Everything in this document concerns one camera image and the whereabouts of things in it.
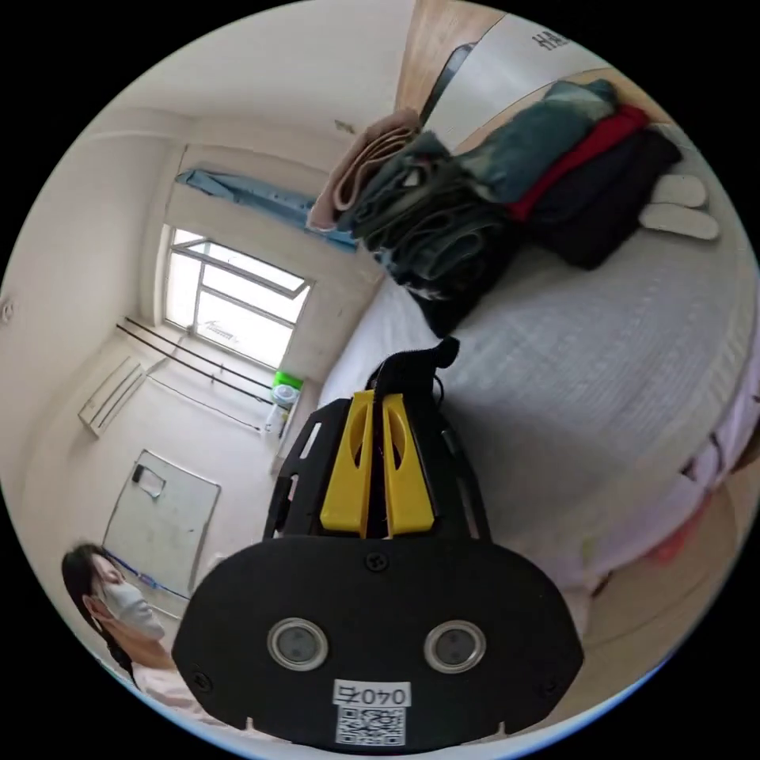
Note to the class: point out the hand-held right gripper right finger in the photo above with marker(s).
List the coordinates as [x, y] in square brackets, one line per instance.
[408, 481]

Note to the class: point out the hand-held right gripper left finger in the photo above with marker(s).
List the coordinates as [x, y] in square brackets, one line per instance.
[346, 475]

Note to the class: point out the black jacket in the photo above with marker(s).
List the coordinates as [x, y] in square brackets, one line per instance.
[410, 368]

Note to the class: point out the green and white container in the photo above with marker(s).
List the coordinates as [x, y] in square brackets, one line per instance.
[288, 389]

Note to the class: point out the dark drying rod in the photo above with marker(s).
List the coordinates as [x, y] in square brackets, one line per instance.
[196, 356]

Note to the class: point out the bed with white quilt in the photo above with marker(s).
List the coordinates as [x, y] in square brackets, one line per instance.
[594, 386]

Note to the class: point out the window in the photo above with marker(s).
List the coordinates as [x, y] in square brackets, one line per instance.
[237, 297]

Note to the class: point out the white air conditioner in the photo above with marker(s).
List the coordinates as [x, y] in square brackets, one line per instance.
[111, 396]

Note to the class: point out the person's body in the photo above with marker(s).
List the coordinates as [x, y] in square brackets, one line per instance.
[133, 614]

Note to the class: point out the pile of clothes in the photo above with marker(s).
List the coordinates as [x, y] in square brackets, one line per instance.
[475, 196]

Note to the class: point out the blue curtain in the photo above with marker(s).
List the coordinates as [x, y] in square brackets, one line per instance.
[255, 196]

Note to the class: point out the wooden cupboard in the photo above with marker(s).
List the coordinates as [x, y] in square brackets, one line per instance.
[433, 53]

